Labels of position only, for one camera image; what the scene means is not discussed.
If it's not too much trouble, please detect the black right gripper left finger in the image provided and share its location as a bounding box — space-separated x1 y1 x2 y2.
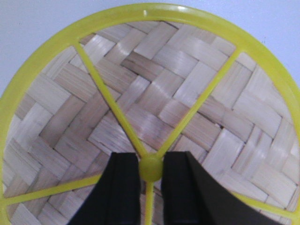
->
68 152 141 225

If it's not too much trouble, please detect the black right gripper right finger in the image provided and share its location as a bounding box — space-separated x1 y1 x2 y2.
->
163 151 277 225

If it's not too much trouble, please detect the woven bamboo steamer lid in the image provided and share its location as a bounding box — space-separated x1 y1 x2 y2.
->
0 3 300 225

